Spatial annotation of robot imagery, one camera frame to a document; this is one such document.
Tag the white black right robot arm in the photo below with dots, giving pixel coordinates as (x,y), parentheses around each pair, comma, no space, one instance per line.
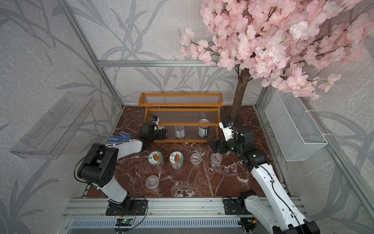
(283,217)

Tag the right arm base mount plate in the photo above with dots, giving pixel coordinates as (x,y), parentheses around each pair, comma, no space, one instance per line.
(232,207)

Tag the tomato label seed jar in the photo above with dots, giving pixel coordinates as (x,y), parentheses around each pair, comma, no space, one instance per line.
(156,159)
(176,160)

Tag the white mesh wire basket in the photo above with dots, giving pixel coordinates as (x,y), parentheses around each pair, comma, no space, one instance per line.
(296,132)

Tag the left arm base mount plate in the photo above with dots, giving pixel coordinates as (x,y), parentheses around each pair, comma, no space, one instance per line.
(128,207)

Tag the circuit board right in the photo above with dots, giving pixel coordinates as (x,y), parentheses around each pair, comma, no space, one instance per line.
(247,222)

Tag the purple flower seed can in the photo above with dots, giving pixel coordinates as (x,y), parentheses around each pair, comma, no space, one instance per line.
(180,131)

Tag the artificial cherry blossom tree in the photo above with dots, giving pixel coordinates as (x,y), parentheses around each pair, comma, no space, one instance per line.
(274,40)

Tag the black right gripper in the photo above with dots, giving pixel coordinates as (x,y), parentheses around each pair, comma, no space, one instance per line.
(222,142)

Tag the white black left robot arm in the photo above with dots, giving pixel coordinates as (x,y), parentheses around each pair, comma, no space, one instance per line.
(98,167)

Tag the aluminium front rail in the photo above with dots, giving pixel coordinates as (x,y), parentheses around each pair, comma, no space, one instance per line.
(157,207)

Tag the clear jar black label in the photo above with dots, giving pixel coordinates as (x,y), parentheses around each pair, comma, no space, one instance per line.
(152,182)

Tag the orange wooden three-tier shelf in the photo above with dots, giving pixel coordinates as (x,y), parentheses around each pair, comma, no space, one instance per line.
(184,110)

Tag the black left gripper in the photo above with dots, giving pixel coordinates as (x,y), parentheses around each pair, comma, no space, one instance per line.
(162,134)

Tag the blue dotted work glove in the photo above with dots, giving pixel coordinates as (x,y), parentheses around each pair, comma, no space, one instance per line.
(121,138)

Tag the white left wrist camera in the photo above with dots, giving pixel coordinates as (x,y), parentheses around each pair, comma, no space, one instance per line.
(155,120)

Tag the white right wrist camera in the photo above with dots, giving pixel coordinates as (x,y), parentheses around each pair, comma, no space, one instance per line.
(227,128)

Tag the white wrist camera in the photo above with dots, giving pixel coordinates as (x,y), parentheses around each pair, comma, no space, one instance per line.
(155,120)
(227,128)

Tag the clear jar red label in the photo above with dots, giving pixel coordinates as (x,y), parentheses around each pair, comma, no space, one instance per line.
(196,159)
(216,159)

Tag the green circuit board left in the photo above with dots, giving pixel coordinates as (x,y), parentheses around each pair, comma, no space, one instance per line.
(124,222)

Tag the clear acrylic wall shelf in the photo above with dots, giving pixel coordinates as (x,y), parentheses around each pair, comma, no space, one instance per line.
(48,138)

